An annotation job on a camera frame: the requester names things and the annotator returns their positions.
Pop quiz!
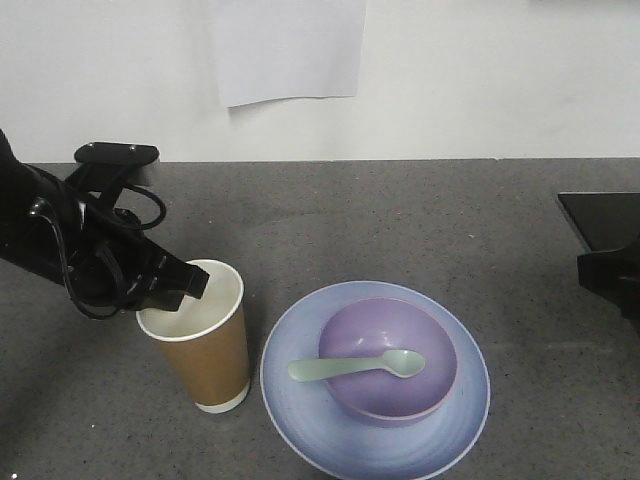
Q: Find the lilac plastic bowl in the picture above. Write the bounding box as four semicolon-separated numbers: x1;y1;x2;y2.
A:
318;297;458;427

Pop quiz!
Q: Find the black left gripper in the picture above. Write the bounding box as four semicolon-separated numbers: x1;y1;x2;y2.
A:
64;219;211;314

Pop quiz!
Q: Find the white paper sheet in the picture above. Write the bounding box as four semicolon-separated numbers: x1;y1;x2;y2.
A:
212;1;367;108

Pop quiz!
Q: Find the brown paper cup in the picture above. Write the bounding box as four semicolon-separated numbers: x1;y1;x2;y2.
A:
136;259;250;414

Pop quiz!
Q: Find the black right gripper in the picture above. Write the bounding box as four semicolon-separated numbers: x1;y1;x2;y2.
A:
577;244;639;330

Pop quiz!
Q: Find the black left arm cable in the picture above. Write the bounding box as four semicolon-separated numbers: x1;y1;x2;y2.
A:
29;182;169;320

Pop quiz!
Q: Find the black gas stove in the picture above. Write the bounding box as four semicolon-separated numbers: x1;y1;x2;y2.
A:
557;191;639;251

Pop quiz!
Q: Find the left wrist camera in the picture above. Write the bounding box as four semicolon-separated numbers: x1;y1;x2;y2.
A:
68;142;160;191

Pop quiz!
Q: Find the light blue plate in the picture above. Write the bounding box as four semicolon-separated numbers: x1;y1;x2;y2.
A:
261;281;490;479

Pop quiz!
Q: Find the mint green plastic spoon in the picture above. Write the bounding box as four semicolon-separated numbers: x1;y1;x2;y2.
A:
287;349;426;382

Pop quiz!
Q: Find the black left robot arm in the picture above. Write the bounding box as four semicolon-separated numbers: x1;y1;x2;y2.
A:
1;139;209;320

